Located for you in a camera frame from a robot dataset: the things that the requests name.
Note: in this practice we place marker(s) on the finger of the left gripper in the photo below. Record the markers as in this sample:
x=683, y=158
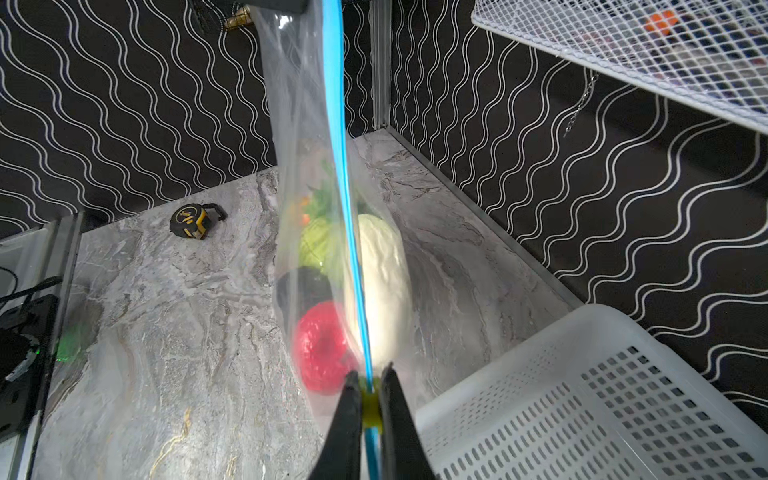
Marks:
x=292, y=7

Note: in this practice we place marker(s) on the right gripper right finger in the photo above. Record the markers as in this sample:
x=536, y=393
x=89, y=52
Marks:
x=402, y=453

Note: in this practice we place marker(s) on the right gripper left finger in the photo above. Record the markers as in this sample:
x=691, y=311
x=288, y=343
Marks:
x=340, y=457

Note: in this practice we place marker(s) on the red apple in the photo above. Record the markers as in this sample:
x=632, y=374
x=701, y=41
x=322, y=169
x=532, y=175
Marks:
x=320, y=349

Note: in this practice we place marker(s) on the white daikon radish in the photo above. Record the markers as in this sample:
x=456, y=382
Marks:
x=386, y=288

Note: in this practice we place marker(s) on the clear zip top bag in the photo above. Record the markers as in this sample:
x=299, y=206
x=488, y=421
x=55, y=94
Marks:
x=343, y=289

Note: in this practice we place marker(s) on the black avocado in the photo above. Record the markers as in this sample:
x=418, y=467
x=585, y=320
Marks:
x=299, y=290

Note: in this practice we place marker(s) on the red yellow mango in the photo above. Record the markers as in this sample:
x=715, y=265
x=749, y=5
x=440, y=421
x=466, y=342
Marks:
x=297, y=212

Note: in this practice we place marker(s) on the green cabbage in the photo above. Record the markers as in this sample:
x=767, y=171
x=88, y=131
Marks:
x=321, y=242

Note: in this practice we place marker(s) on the white plastic basket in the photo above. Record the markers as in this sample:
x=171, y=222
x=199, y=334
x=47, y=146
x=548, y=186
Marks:
x=593, y=396

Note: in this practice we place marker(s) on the black yellow tape measure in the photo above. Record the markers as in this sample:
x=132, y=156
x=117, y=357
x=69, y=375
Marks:
x=193, y=221

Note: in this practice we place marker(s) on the white mesh wall basket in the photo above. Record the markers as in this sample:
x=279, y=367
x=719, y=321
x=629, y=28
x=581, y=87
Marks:
x=709, y=55

